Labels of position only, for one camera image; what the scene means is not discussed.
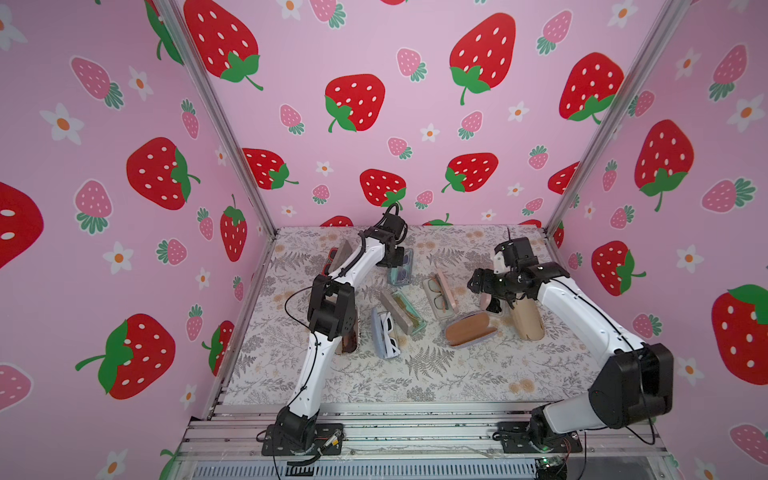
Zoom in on grey case with red glasses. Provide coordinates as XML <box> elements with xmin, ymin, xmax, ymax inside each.
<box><xmin>322</xmin><ymin>240</ymin><xmax>353</xmax><ymax>276</ymax></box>

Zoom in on grey case tan interior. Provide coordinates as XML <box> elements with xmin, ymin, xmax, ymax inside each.
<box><xmin>444</xmin><ymin>311</ymin><xmax>498</xmax><ymax>348</ymax></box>

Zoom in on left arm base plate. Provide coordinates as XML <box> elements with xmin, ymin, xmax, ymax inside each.
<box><xmin>261</xmin><ymin>423</ymin><xmax>345</xmax><ymax>466</ymax></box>

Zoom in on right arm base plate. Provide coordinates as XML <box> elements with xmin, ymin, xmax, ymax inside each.
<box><xmin>491</xmin><ymin>421</ymin><xmax>583</xmax><ymax>454</ymax></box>

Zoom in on grey case mint interior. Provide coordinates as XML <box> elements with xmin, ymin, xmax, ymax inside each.
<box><xmin>379</xmin><ymin>290</ymin><xmax>427</xmax><ymax>336</ymax></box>

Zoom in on floral table mat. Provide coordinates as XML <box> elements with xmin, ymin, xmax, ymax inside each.
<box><xmin>224</xmin><ymin>225</ymin><xmax>598</xmax><ymax>405</ymax></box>

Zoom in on electronics board with cables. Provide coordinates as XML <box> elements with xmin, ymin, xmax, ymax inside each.
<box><xmin>535</xmin><ymin>457</ymin><xmax>568</xmax><ymax>480</ymax></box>

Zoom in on blue-grey case purple glasses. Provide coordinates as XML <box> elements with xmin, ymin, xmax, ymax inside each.
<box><xmin>389</xmin><ymin>248</ymin><xmax>414</xmax><ymax>287</ymax></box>

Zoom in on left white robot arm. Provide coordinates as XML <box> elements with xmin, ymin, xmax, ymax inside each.
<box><xmin>274</xmin><ymin>205</ymin><xmax>408</xmax><ymax>451</ymax></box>

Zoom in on light blue case white glasses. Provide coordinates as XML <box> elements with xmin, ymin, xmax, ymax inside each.
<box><xmin>371</xmin><ymin>308</ymin><xmax>401</xmax><ymax>360</ymax></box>

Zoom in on aluminium rail frame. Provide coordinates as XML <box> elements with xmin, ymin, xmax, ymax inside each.
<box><xmin>162</xmin><ymin>402</ymin><xmax>683</xmax><ymax>479</ymax></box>

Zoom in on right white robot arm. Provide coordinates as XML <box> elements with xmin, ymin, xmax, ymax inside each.
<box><xmin>467</xmin><ymin>237</ymin><xmax>674</xmax><ymax>448</ymax></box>

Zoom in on pink case black glasses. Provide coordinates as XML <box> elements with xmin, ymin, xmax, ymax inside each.
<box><xmin>479</xmin><ymin>293</ymin><xmax>493</xmax><ymax>311</ymax></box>

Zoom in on pink case round glasses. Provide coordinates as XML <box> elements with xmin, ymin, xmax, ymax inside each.
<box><xmin>422</xmin><ymin>270</ymin><xmax>458</xmax><ymax>320</ymax></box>

